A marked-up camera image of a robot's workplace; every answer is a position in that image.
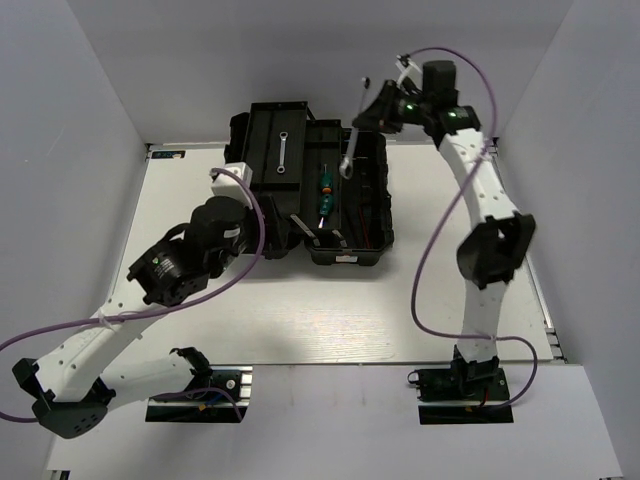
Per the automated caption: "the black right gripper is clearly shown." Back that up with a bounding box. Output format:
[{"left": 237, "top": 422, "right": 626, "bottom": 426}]
[{"left": 349, "top": 79, "right": 429, "bottom": 134}]

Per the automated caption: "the small green stubby screwdriver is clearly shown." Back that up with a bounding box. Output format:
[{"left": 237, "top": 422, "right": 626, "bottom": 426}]
[{"left": 318, "top": 194, "right": 334, "bottom": 229}]

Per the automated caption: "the green screwdriver orange cap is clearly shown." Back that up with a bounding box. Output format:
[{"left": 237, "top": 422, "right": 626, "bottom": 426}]
[{"left": 320, "top": 164, "right": 333, "bottom": 195}]

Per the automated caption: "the black plastic toolbox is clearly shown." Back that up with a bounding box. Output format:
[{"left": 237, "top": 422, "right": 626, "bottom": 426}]
[{"left": 224, "top": 101, "right": 394, "bottom": 267}]

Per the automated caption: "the large silver ratchet wrench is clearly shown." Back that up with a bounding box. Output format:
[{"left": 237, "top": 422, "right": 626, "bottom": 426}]
[{"left": 339, "top": 77, "right": 370, "bottom": 180}]

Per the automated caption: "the small silver ratchet wrench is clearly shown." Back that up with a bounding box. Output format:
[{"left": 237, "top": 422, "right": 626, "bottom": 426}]
[{"left": 276, "top": 131, "right": 289, "bottom": 175}]

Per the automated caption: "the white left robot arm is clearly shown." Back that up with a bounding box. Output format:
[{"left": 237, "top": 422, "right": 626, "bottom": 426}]
[{"left": 12, "top": 195, "right": 290, "bottom": 439}]

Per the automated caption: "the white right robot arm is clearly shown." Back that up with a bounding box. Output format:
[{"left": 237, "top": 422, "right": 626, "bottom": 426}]
[{"left": 353, "top": 56, "right": 536, "bottom": 399}]

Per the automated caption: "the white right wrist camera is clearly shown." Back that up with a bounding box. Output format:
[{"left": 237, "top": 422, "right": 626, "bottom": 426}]
[{"left": 396, "top": 54, "right": 423, "bottom": 94}]

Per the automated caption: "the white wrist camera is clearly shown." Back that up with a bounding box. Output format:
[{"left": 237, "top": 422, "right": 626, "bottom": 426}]
[
  {"left": 209, "top": 162, "right": 253, "bottom": 208},
  {"left": 396, "top": 54, "right": 423, "bottom": 94}
]

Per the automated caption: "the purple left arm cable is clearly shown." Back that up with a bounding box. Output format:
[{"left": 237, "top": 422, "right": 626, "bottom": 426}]
[{"left": 0, "top": 167, "right": 269, "bottom": 424}]

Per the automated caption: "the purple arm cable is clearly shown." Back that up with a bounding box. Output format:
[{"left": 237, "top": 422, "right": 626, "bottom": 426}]
[
  {"left": 397, "top": 47, "right": 540, "bottom": 414},
  {"left": 0, "top": 167, "right": 269, "bottom": 424}
]

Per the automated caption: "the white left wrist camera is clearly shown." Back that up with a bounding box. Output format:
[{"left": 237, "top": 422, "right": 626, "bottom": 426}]
[{"left": 209, "top": 162, "right": 253, "bottom": 208}]

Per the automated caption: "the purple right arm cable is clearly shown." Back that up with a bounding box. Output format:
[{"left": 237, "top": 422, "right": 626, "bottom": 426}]
[{"left": 397, "top": 47, "right": 540, "bottom": 414}]

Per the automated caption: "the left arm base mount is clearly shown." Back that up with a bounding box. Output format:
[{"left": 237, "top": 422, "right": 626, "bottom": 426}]
[{"left": 145, "top": 366, "right": 253, "bottom": 425}]

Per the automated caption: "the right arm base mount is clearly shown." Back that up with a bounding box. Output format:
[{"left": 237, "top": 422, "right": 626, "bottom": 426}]
[{"left": 407, "top": 368, "right": 514, "bottom": 426}]

